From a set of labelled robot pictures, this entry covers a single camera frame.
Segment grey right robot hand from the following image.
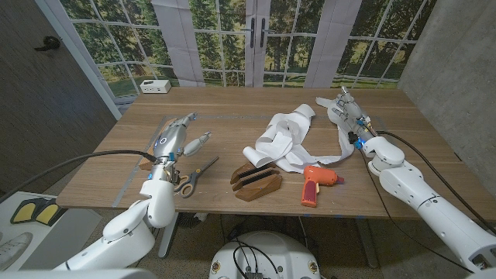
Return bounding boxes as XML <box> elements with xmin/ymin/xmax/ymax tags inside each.
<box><xmin>327</xmin><ymin>85</ymin><xmax>379</xmax><ymax>151</ymax></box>

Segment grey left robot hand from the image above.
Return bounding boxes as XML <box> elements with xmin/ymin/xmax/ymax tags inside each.
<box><xmin>149</xmin><ymin>112</ymin><xmax>213</xmax><ymax>182</ymax></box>

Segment grey and tan scissors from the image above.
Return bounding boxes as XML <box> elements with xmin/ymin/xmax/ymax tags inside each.
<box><xmin>174</xmin><ymin>156</ymin><xmax>220</xmax><ymax>199</ymax></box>

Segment white receipt paper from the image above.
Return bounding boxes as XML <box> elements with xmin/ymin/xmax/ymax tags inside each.
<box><xmin>243</xmin><ymin>95</ymin><xmax>356</xmax><ymax>174</ymax></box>

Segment orange toy drill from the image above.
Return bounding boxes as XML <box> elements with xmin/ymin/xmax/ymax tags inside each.
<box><xmin>301</xmin><ymin>165</ymin><xmax>345</xmax><ymax>208</ymax></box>

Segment long light wooden block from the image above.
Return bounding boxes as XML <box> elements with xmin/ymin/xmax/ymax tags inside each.
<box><xmin>138</xmin><ymin>118</ymin><xmax>179</xmax><ymax>171</ymax></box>

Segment white power strip box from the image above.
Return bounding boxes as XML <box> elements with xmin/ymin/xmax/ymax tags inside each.
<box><xmin>139</xmin><ymin>79</ymin><xmax>172</xmax><ymax>95</ymax></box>

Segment black round object under table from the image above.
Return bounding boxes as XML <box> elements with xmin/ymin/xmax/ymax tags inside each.
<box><xmin>178</xmin><ymin>212</ymin><xmax>202</xmax><ymax>229</ymax></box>

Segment dark brown slotted wooden block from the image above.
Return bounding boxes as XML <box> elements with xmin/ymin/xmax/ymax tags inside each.
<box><xmin>229</xmin><ymin>161</ymin><xmax>283</xmax><ymax>203</ymax></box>

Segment grey table leg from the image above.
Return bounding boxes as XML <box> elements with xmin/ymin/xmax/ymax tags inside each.
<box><xmin>157</xmin><ymin>224</ymin><xmax>177</xmax><ymax>259</ymax></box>
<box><xmin>356</xmin><ymin>219</ymin><xmax>380</xmax><ymax>269</ymax></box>

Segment printed window forest backdrop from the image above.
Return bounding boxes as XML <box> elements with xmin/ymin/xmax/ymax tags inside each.
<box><xmin>36</xmin><ymin>0</ymin><xmax>439</xmax><ymax>98</ymax></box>

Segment white floor platform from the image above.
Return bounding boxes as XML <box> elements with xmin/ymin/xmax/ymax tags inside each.
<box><xmin>0</xmin><ymin>189</ymin><xmax>102</xmax><ymax>272</ymax></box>

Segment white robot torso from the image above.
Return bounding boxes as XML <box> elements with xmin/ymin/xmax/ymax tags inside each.
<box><xmin>208</xmin><ymin>231</ymin><xmax>322</xmax><ymax>279</ymax></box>

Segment yellow and black foot pedal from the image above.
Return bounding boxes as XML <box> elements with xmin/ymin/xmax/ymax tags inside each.
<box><xmin>9</xmin><ymin>197</ymin><xmax>61</xmax><ymax>226</ymax></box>

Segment white sneaker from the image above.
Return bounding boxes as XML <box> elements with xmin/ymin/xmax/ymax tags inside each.
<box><xmin>0</xmin><ymin>231</ymin><xmax>34</xmax><ymax>270</ymax></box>

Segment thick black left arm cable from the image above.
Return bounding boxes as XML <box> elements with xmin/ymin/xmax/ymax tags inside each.
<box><xmin>0</xmin><ymin>150</ymin><xmax>158</xmax><ymax>203</ymax></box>

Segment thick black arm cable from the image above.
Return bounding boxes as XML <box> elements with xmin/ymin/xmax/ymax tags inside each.
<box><xmin>377</xmin><ymin>130</ymin><xmax>496</xmax><ymax>236</ymax></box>
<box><xmin>0</xmin><ymin>150</ymin><xmax>158</xmax><ymax>203</ymax></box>

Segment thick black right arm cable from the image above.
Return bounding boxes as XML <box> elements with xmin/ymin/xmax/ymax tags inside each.
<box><xmin>377</xmin><ymin>130</ymin><xmax>496</xmax><ymax>236</ymax></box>

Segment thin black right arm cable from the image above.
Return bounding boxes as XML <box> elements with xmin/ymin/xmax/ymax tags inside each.
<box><xmin>357</xmin><ymin>148</ymin><xmax>474</xmax><ymax>273</ymax></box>

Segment black door handle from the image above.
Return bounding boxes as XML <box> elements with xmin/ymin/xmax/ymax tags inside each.
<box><xmin>33</xmin><ymin>36</ymin><xmax>61</xmax><ymax>52</ymax></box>

